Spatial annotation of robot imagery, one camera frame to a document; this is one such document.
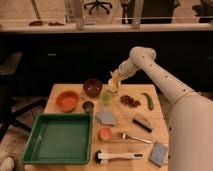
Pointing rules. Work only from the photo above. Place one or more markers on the blue sponge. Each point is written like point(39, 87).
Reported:
point(158, 154)

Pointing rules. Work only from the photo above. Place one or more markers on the green plastic cup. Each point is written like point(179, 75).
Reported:
point(106, 98)

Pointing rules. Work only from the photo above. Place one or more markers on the blue grey cloth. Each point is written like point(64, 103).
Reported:
point(105, 117)

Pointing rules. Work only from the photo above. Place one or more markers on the small orange cup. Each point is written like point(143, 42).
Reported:
point(105, 134)

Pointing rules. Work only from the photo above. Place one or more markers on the orange bowl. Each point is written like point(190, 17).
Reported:
point(66, 101)

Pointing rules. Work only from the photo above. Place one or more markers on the white paper cup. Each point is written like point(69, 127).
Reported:
point(114, 89)

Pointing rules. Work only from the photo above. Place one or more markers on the silver fork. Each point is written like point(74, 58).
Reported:
point(125, 136)

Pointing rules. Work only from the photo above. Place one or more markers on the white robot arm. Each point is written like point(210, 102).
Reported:
point(191, 118)

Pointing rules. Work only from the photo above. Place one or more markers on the yellow banana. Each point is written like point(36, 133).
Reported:
point(110, 81)

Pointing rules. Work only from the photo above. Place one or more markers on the red grapes bunch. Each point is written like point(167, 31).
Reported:
point(130, 101)

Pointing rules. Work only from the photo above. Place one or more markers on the dark red bowl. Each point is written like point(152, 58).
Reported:
point(92, 87)

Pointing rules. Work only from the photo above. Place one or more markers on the black office chair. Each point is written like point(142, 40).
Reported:
point(98, 4)

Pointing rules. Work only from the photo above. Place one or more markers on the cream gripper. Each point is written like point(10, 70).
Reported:
point(116, 77)

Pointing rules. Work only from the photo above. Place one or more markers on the small dark metal cup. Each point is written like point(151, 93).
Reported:
point(88, 107)

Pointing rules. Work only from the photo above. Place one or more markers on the dark chair at left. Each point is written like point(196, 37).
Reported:
point(8, 81)

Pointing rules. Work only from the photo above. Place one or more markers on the white handled dish brush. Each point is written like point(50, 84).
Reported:
point(103, 157)

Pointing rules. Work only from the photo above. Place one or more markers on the green plastic tray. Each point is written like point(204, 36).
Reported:
point(59, 139)

